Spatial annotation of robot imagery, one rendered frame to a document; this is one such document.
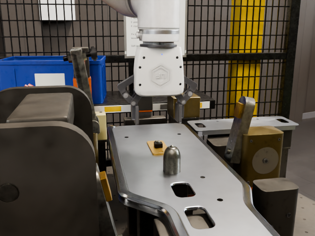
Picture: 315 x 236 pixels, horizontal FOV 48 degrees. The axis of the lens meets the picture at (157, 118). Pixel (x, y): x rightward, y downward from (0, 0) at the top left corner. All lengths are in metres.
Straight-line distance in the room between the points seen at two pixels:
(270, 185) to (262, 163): 0.12
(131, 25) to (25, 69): 0.40
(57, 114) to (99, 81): 0.76
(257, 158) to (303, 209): 0.50
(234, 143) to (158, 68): 0.22
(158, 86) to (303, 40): 4.21
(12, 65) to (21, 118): 0.80
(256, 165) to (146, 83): 0.28
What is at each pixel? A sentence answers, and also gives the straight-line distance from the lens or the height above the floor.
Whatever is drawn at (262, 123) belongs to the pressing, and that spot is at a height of 1.00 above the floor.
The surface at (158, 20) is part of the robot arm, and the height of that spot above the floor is 1.27.
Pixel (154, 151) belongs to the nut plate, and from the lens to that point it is 0.74.
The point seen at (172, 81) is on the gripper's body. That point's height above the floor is 1.15.
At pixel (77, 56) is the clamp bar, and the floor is 1.20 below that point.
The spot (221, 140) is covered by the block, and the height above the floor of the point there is 0.98.
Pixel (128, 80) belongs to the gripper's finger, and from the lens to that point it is 0.72.
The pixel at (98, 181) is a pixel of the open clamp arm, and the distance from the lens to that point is 0.40.
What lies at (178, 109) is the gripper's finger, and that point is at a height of 1.09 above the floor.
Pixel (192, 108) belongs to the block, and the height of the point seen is 1.03.
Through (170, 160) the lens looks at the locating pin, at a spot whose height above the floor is 1.03.
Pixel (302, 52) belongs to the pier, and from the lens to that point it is 4.86.
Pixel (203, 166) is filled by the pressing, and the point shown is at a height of 1.00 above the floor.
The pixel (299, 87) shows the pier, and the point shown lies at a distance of 4.92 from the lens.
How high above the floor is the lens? 1.26
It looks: 15 degrees down
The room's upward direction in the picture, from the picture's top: straight up
